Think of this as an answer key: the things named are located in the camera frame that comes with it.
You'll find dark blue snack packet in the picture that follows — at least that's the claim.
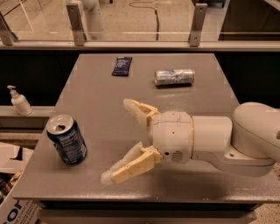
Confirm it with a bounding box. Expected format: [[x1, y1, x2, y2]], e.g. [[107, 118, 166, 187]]
[[112, 57, 132, 76]]

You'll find black floor cable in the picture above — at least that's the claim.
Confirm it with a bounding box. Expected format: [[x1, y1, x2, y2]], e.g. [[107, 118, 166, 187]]
[[129, 0, 161, 41]]

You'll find white pipe behind glass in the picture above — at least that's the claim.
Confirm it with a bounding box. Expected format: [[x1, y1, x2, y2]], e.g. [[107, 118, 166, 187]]
[[81, 0, 104, 41]]

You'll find metal railing bracket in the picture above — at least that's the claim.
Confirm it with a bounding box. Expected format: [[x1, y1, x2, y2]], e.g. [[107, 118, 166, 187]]
[[66, 0, 86, 46], [189, 3, 207, 47], [0, 11, 18, 46]]

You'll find right metal railing bracket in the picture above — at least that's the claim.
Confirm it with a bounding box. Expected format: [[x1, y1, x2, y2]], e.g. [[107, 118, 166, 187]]
[[189, 3, 207, 47]]

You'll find middle metal railing bracket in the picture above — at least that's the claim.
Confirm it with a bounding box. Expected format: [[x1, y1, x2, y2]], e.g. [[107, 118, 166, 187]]
[[66, 0, 86, 46]]

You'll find white cardboard box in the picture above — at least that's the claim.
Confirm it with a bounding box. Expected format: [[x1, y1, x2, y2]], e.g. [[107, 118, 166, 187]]
[[0, 143, 39, 224]]

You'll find white pump dispenser bottle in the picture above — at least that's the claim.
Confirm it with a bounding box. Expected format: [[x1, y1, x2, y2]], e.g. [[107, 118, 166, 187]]
[[7, 85, 32, 116]]

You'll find blue pepsi can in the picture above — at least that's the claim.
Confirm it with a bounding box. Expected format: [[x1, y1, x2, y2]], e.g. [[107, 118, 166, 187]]
[[46, 114, 88, 165]]

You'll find left metal railing bracket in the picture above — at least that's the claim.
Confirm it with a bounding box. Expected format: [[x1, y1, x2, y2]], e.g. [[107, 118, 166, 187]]
[[0, 11, 18, 46]]

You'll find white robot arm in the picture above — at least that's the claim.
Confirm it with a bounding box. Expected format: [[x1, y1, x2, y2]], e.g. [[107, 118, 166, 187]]
[[101, 99, 280, 185]]

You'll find silver redbull can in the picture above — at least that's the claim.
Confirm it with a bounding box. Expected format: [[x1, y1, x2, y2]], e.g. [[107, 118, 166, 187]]
[[154, 69, 195, 86]]

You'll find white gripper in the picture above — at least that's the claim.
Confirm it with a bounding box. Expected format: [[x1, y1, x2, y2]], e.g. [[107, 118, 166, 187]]
[[101, 99, 193, 185]]

